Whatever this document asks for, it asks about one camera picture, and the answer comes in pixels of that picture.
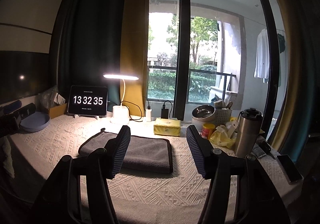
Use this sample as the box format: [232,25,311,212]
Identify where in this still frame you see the purple and grey towel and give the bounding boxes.
[78,131,173,174]

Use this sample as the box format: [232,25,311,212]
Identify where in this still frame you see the blue plastic bowl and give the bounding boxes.
[20,112,50,132]

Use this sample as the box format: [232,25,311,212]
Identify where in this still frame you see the clear plastic bag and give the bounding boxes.
[36,85,64,110]

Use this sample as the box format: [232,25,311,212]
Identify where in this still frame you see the black smartphone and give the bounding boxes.
[276,155,303,184]

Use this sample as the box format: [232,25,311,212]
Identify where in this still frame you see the cardboard box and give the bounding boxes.
[48,103,68,119]

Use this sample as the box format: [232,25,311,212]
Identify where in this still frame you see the white tablet stand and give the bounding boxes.
[73,114,99,120]

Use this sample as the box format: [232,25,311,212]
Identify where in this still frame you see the tablet showing clock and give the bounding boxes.
[67,86,108,116]

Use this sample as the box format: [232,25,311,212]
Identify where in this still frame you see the yellow plastic bag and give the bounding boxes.
[209,125,237,149]

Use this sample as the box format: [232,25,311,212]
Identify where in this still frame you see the steel thermos bottle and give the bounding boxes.
[234,108,263,158]

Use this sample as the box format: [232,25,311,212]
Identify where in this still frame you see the white patterned tablecloth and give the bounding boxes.
[8,115,303,223]

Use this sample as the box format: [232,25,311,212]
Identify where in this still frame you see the red yellow-lidded can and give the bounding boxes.
[201,123,216,139]

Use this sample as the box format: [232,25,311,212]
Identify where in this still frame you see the white perforated utensil holder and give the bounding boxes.
[214,108,232,126]

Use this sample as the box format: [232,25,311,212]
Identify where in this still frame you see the white ceramic pot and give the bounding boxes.
[191,115,215,131]

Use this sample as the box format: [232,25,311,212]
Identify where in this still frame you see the white desk lamp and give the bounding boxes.
[103,74,139,124]

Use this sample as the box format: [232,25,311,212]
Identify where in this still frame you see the steel bowl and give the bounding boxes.
[192,104,215,118]

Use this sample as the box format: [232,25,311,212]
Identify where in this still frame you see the dark green curtain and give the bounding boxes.
[57,0,124,111]

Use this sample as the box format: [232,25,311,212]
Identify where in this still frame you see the yellow tissue pack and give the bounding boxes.
[153,118,181,137]

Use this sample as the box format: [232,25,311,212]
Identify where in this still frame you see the white power adapter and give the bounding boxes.
[145,106,152,122]

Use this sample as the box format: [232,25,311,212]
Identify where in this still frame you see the black power bank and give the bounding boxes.
[161,106,169,119]

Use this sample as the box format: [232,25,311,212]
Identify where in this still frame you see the white hanging shirt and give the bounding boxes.
[254,29,270,83]

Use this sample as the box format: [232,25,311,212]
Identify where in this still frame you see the yellow curtain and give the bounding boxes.
[120,0,149,116]

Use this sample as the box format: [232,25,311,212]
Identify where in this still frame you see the black lamp cable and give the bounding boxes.
[120,100,144,122]

